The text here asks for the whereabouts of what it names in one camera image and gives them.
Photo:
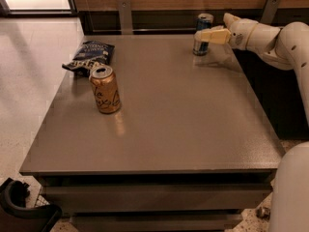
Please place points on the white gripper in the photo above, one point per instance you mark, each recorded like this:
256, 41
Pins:
243, 33

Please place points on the blue silver redbull can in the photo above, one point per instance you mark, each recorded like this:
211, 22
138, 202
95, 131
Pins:
204, 21

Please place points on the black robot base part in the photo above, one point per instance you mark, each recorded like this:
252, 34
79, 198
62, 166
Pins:
16, 217

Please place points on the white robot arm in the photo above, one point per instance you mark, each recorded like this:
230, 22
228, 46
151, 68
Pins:
287, 49

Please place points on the gold soda can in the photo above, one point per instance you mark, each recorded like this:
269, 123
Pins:
105, 89

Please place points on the dark blue chip bag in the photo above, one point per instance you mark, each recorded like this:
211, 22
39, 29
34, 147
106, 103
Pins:
90, 54

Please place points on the grey upper drawer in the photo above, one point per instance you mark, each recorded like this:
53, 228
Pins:
156, 198

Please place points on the grey drawer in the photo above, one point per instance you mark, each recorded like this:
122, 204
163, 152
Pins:
156, 198
199, 222

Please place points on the grey lower drawer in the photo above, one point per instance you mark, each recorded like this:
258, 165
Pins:
199, 222

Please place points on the right metal wall bracket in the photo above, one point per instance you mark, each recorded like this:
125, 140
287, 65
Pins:
269, 11

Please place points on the metal wall bracket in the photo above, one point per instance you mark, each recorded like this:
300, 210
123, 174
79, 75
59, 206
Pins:
269, 11
125, 17

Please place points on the left metal wall bracket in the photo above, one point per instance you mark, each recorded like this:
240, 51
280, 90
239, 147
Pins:
125, 17

